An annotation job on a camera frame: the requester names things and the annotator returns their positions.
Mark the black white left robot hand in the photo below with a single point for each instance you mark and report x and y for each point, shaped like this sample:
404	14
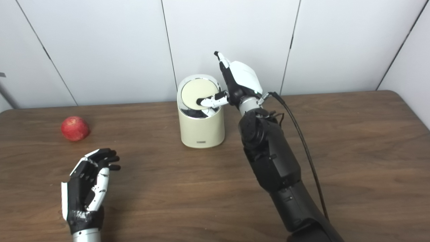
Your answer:
77	195

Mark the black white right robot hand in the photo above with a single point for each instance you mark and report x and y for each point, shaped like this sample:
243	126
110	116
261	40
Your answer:
245	77

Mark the cream round bin lid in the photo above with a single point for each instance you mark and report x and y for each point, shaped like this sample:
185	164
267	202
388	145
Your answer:
195	90

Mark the red apple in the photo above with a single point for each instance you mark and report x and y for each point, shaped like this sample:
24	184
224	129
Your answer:
75	128

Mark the cream-colored round bin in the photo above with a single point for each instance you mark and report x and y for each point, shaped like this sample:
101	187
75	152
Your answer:
200	129

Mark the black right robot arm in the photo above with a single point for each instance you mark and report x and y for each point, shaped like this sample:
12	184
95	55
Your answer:
275	161

